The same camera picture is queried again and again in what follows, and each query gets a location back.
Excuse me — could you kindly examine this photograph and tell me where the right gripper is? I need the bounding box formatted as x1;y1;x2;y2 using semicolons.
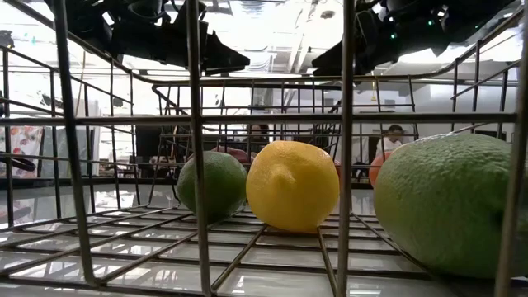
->
311;0;455;78

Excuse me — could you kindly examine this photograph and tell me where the dark monitor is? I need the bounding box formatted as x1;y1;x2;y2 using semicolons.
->
134;125;163;160

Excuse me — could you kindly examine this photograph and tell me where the floral patterned cloth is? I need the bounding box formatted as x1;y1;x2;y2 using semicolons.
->
10;125;45;179

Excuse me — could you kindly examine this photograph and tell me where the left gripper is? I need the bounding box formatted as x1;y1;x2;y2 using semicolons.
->
111;0;251;76

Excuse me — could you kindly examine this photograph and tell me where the bronze wire basket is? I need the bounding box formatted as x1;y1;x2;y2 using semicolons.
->
0;0;528;297

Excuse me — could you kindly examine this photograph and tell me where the black ceiling device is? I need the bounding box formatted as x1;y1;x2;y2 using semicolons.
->
0;29;16;50

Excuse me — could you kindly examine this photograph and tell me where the green lime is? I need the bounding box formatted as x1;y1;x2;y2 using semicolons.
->
176;150;248;224
374;132;528;280

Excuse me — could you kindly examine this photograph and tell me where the person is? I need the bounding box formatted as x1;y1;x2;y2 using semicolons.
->
375;124;408;166
243;123;271;153

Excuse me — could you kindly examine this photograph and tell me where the orange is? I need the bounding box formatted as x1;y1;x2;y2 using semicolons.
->
368;150;393;189

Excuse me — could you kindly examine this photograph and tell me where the yellow lemon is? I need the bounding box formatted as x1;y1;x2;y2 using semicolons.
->
246;140;341;233

